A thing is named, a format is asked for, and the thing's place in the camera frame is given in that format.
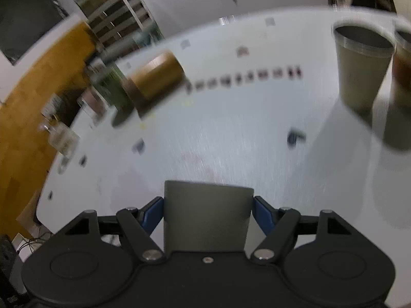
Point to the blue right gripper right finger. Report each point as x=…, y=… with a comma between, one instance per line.
x=264, y=214

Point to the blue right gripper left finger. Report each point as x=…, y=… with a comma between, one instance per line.
x=151, y=214

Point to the grey plastic cup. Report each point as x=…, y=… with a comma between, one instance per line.
x=201, y=217

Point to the brown bamboo cup lying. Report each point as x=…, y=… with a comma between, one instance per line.
x=152, y=82

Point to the steel cup brown sleeve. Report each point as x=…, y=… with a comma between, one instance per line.
x=397, y=127

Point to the dark grey upright cup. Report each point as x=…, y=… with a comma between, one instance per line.
x=364, y=53

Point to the white drawer unit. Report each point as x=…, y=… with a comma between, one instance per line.
x=113, y=20

